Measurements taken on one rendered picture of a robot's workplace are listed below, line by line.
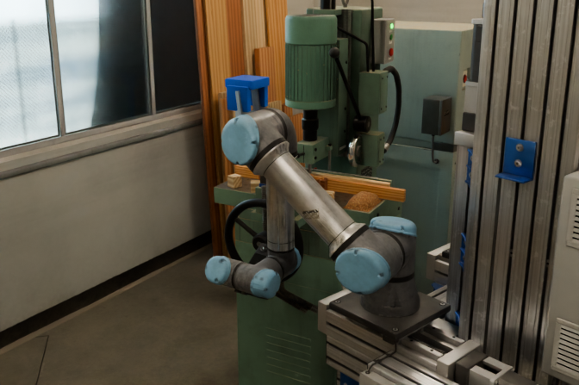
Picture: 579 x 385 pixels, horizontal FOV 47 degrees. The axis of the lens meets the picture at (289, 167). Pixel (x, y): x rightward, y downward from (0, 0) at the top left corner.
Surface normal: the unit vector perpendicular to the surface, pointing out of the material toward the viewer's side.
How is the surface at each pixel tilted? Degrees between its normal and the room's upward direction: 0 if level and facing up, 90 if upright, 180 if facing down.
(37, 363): 0
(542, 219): 90
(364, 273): 95
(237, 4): 87
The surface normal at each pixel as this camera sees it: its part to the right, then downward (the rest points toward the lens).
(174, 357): 0.00, -0.96
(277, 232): -0.19, 0.27
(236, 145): -0.60, 0.14
